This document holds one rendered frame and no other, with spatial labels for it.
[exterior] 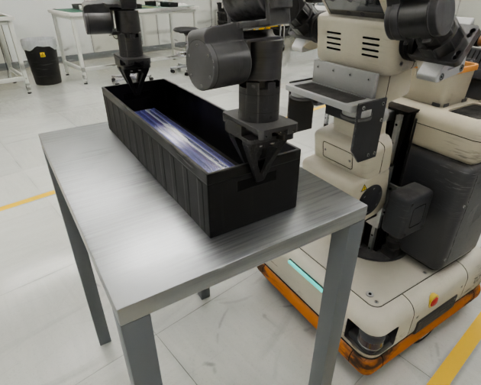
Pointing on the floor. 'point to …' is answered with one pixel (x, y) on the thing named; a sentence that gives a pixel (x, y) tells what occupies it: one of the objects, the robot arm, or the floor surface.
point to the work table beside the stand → (183, 244)
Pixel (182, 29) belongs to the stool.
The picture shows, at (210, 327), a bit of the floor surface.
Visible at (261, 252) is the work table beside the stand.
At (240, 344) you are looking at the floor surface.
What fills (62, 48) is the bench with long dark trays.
